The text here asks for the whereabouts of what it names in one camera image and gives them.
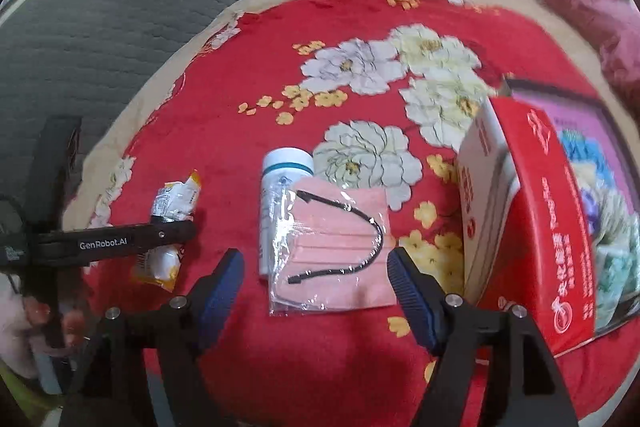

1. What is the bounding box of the pink quilt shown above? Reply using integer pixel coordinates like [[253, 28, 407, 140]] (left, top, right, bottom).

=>
[[534, 0, 640, 108]]

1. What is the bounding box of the white medicine bottle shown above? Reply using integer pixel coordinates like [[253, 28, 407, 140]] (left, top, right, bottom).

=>
[[259, 148, 316, 280]]

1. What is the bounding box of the orange and white snack packet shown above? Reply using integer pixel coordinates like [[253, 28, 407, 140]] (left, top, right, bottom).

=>
[[131, 170, 203, 292]]

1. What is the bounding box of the clear snack packet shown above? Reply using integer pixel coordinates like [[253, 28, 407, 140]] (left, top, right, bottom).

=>
[[267, 179, 398, 318]]

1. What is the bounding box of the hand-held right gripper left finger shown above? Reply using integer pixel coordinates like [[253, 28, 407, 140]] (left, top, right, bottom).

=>
[[59, 248, 246, 427]]

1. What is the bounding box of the person's left hand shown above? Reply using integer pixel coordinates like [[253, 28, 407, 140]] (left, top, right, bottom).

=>
[[22, 294, 90, 355]]

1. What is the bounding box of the green pocket tissue pack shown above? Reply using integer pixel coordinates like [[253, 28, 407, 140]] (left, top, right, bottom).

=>
[[594, 242, 633, 330]]

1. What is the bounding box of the person's left forearm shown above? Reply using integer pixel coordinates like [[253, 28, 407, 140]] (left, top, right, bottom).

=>
[[0, 292, 36, 380]]

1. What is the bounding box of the black shallow box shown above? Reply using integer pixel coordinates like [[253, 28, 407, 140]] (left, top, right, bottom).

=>
[[500, 77, 640, 338]]

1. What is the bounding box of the yellow-green cloth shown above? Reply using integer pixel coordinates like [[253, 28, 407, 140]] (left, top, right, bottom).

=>
[[0, 357, 71, 427]]

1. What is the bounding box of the grey quilted cover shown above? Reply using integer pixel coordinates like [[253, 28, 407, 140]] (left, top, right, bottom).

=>
[[0, 0, 293, 208]]

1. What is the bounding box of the red floral blanket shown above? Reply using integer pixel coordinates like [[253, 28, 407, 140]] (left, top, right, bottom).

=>
[[82, 0, 640, 427]]

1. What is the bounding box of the red tissue pack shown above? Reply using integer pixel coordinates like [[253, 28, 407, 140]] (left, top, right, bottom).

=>
[[452, 96, 598, 358]]

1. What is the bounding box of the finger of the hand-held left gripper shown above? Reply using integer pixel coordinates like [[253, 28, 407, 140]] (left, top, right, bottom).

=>
[[137, 220, 198, 255]]

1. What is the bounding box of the pink and blue book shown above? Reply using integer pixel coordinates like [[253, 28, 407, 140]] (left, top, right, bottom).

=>
[[547, 104, 636, 188]]

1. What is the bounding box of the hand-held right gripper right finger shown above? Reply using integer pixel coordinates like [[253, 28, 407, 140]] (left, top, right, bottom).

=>
[[386, 247, 578, 427]]

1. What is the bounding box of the plush doll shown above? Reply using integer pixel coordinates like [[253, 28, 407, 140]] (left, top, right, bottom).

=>
[[570, 159, 606, 233]]

